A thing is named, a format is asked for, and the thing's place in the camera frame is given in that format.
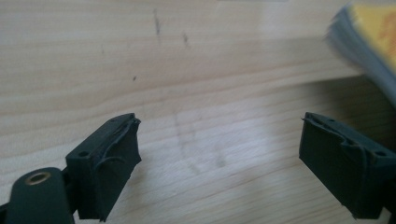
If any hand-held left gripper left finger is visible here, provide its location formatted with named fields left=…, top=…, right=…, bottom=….
left=64, top=112, right=143, bottom=223

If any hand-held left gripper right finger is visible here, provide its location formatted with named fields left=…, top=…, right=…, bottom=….
left=298, top=111, right=396, bottom=219

